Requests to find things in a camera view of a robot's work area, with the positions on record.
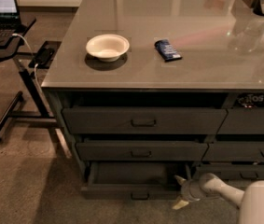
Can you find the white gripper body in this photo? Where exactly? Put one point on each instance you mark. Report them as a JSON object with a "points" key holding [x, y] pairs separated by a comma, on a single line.
{"points": [[189, 190]]}

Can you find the grey drawer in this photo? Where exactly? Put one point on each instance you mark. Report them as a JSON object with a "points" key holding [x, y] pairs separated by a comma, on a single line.
{"points": [[230, 171], [140, 151], [138, 181], [143, 120], [243, 121], [235, 151]]}

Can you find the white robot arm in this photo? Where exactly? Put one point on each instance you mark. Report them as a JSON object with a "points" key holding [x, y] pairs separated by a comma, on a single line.
{"points": [[250, 201]]}

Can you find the grey drawer cabinet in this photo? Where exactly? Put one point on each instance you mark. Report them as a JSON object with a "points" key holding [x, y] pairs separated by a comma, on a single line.
{"points": [[149, 89]]}

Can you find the chips bag in drawer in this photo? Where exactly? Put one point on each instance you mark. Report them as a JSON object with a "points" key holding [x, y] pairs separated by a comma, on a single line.
{"points": [[249, 100]]}

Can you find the blue snack packet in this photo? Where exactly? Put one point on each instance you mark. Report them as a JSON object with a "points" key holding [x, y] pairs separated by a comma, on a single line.
{"points": [[167, 51]]}

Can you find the white bowl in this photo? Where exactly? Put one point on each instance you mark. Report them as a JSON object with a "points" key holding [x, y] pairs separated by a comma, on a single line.
{"points": [[107, 48]]}

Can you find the black phone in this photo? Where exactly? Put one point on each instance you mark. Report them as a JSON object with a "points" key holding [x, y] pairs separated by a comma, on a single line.
{"points": [[43, 56]]}

